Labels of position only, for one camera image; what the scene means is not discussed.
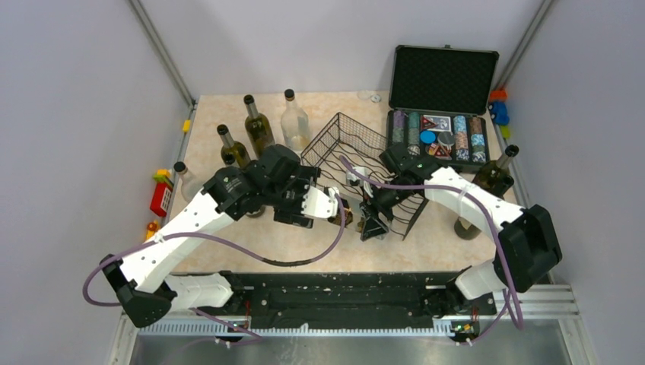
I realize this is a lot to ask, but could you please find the green wine bottle left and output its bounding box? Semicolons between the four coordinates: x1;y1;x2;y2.
217;124;251;168

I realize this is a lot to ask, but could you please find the square clear liquor bottle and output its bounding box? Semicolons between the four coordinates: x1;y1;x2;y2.
342;196;364;232

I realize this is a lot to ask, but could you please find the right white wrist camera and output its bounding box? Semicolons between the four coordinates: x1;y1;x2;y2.
345;166;370;187

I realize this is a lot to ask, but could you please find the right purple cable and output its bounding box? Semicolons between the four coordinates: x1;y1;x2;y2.
338;154;525;346

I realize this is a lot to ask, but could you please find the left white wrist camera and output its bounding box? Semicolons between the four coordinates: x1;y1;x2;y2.
300;186;340;219

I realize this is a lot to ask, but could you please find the black wire wine rack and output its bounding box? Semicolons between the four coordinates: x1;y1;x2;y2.
300;113;427;240

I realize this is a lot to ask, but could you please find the dark bottle right front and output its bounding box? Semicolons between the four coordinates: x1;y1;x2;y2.
453;217;481;240

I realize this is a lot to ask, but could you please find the clear tall glass bottle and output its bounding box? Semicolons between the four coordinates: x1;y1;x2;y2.
281;89;312;154

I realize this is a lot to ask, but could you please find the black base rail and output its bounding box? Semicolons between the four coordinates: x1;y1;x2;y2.
199;271;497;329

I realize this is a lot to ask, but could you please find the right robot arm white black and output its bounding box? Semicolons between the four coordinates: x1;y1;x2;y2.
369;144;562;313

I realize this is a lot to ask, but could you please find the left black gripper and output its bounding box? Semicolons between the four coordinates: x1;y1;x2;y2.
265;167;322;227

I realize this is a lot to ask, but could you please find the green wine bottle back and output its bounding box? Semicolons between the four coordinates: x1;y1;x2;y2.
243;94;275;158

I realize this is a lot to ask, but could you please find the clear round bottle left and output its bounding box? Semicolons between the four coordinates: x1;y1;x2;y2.
173;161;205;203

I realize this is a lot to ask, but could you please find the green wine bottle front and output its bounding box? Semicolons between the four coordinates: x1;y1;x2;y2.
245;205;265;218

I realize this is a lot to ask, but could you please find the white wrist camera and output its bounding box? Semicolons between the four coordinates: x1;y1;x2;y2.
300;186;340;219
345;166;370;187

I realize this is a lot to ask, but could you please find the red toy block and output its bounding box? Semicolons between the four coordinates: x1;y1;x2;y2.
149;169;174;217

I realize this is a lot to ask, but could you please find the green wine bottle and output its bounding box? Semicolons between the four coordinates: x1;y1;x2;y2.
472;144;519;198
245;205;265;218
243;94;275;158
217;124;251;168

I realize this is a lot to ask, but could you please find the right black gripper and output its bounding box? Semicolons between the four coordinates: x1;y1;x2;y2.
359;175;415;240

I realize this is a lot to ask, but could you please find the black poker chip case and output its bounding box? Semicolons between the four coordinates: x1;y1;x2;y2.
386;45;499;173

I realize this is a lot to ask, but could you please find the yellow toy car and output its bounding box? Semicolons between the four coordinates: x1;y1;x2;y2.
145;221;160;241

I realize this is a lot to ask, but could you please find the blue orange toy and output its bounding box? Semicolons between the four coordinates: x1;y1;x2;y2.
488;90;511;139

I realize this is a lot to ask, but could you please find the green wine bottle right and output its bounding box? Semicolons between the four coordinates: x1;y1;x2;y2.
472;144;519;198

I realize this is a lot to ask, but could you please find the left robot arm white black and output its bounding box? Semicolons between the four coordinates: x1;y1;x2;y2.
103;144;338;328

